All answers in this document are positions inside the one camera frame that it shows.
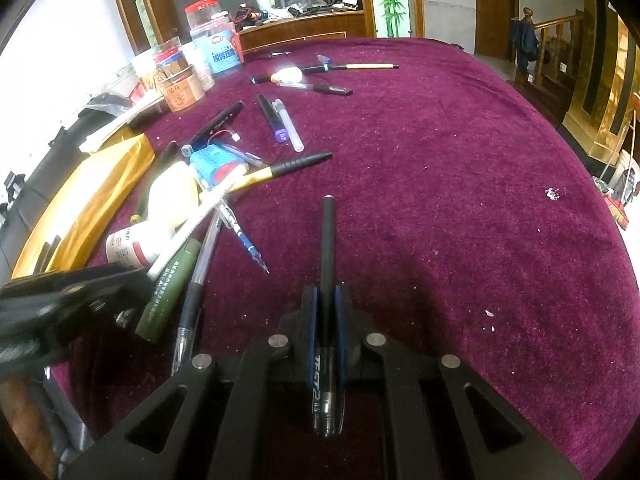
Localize black marker with purple cap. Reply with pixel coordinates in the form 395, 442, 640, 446
255, 93, 290, 145

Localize slim black pen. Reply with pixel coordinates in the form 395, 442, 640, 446
314, 195, 347, 439

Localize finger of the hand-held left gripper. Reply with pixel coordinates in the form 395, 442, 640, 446
47, 265, 153, 333

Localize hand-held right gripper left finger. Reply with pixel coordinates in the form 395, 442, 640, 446
62, 285, 321, 480

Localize wooden counter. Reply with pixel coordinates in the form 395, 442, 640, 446
236, 9, 367, 55

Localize person's left forearm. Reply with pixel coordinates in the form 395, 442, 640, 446
0, 370, 96, 480

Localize hanging dark blue jacket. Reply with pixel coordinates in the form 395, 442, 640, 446
509, 16, 542, 75

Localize red lid plastic jar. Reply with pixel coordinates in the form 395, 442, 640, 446
184, 0, 236, 41

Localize brown tea can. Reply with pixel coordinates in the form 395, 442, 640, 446
158, 64, 207, 114

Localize white container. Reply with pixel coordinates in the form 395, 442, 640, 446
130, 49, 163, 92

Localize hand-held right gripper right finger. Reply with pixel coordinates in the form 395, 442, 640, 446
333, 285, 586, 480

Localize blue mechanical pencil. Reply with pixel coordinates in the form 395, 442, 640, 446
212, 192, 271, 276

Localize blue battery pack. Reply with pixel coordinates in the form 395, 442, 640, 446
189, 130, 251, 190

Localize white papers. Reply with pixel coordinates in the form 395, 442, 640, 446
79, 94, 168, 155

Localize burgundy tablecloth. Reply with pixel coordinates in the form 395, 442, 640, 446
47, 36, 640, 480

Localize black and gold pen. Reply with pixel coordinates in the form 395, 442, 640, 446
227, 151, 334, 195

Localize thick black pen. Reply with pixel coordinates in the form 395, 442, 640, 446
189, 100, 245, 148

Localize wooden stair railing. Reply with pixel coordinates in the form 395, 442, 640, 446
520, 6, 587, 88

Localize green marker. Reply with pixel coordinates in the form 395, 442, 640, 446
134, 237, 203, 345

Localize clear jar with red lid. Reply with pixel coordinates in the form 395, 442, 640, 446
151, 39, 196, 83

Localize white bottle with red label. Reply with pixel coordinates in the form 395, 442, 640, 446
105, 224, 176, 269

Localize black and clear pen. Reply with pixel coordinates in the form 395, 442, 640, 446
276, 82, 354, 97

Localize white oval object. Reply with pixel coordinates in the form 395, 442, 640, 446
269, 67, 304, 85

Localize black bag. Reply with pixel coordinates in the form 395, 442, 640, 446
0, 92, 138, 266

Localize white glue bottle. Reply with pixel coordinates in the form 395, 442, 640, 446
149, 161, 202, 241

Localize clear pen with black grip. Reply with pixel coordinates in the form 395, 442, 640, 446
171, 207, 224, 376

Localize brown wooden door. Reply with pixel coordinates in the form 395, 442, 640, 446
472, 0, 521, 59

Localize gold box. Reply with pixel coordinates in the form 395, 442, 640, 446
10, 132, 157, 281

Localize long white pen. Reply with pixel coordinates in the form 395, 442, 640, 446
146, 167, 249, 282

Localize blue label jar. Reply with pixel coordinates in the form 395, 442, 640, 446
190, 27, 245, 79

